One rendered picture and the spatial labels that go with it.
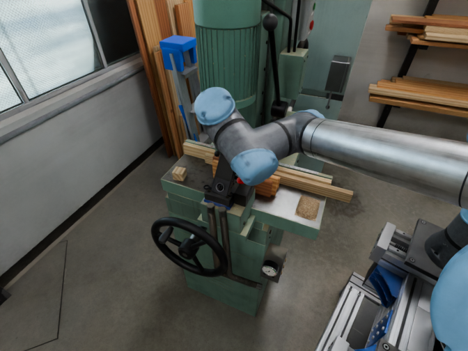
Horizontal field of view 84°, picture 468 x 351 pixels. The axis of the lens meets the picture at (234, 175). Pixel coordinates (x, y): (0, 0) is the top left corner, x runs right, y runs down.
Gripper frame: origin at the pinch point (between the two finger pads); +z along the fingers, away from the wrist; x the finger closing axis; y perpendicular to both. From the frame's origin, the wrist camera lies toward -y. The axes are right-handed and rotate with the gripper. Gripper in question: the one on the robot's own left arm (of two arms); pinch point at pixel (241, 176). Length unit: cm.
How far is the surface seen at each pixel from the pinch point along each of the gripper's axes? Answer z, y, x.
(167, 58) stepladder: 34, 67, 76
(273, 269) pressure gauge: 28.9, -22.5, -15.5
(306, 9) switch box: -10, 57, -4
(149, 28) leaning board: 52, 105, 119
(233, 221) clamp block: 5.8, -13.0, -1.1
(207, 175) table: 17.2, 2.0, 17.8
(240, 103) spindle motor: -9.5, 19.0, 5.2
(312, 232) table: 14.6, -7.2, -24.6
